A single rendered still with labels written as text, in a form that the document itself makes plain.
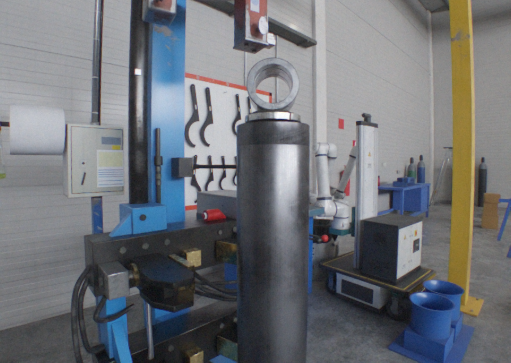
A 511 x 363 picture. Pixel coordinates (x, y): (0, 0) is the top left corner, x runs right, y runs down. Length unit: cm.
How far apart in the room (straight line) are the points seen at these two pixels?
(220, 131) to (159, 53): 216
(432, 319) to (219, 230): 164
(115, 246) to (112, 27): 250
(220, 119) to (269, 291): 295
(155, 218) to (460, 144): 273
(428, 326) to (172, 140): 207
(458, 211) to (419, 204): 456
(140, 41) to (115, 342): 123
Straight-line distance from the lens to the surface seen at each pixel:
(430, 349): 249
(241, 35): 126
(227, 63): 386
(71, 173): 175
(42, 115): 174
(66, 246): 302
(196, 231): 130
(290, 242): 77
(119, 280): 107
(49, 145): 174
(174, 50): 157
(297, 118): 80
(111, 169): 178
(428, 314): 239
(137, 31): 144
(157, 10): 113
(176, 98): 150
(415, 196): 772
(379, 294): 282
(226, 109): 365
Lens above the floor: 136
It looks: 1 degrees down
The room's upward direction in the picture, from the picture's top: straight up
